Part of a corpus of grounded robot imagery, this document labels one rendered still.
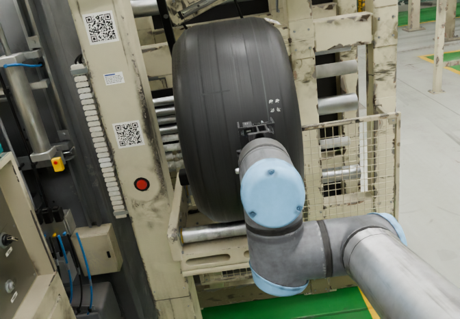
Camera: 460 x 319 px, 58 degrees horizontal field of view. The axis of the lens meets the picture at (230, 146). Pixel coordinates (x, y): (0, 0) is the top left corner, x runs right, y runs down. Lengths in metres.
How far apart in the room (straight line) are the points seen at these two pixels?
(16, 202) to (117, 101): 0.36
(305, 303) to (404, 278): 1.79
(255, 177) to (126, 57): 0.64
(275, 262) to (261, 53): 0.53
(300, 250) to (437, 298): 0.25
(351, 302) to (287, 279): 1.63
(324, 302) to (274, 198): 1.71
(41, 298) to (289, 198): 0.81
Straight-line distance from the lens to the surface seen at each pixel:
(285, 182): 0.59
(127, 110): 1.17
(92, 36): 1.14
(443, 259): 2.60
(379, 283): 0.53
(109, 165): 1.25
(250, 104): 0.96
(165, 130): 1.60
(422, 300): 0.46
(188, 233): 1.24
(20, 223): 1.24
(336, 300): 2.29
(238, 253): 1.25
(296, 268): 0.66
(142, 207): 1.29
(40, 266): 1.30
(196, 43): 1.06
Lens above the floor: 1.61
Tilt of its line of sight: 23 degrees down
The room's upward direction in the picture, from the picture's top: 9 degrees counter-clockwise
